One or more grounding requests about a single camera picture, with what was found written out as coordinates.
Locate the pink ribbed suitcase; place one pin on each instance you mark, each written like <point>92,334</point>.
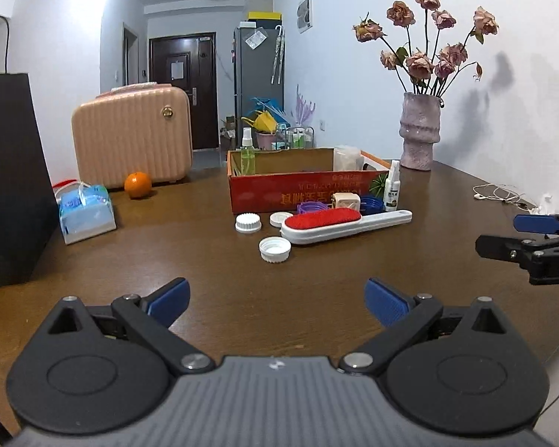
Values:
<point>136,128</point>

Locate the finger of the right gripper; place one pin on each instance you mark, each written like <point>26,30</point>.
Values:
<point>507,249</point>
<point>537,224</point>

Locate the blue tissue pack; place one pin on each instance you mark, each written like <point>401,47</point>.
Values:
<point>85,211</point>

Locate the grey refrigerator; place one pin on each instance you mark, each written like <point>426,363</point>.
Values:
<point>256,72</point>

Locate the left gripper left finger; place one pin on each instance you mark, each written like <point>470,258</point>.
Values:
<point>146,321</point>

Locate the red orange cardboard box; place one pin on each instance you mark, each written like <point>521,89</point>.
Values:
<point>285,178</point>

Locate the white wired earphones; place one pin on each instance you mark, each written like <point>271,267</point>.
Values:
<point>501,194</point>

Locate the white bottle cap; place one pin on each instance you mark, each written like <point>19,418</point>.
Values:
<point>248,223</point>

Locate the dark brown entrance door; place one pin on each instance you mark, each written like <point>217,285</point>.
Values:
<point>189,63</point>

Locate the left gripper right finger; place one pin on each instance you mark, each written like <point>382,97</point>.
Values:
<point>405,320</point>

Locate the small white spray bottle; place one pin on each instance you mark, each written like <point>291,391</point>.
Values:
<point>392,187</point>

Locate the pink ceramic vase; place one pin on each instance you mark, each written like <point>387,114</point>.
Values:
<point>420,129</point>

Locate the yellow box on refrigerator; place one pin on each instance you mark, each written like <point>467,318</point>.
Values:
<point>264,15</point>

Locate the green liquid spray bottle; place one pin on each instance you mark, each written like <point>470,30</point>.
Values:
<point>247,153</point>

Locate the orange fruit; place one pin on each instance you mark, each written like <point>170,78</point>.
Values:
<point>138,185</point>

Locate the dried pink roses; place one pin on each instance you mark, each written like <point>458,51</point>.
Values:
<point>424,63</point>

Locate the black paper shopping bag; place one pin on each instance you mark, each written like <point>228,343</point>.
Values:
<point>28,209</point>

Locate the small white lid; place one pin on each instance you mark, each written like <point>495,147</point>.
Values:
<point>278,218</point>

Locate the dark blue lid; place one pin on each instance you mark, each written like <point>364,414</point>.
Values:
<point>371,205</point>

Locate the translucent plastic container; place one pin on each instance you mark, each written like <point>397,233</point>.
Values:
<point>347,159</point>

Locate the white red lint brush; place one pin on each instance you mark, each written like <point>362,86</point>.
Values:
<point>331,224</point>

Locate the beige cube block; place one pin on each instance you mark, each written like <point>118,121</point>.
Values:
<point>346,200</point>

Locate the white jar lid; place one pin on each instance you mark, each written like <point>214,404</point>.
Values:
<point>274,249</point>

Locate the purple plastic lid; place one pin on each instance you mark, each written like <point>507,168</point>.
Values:
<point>311,207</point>

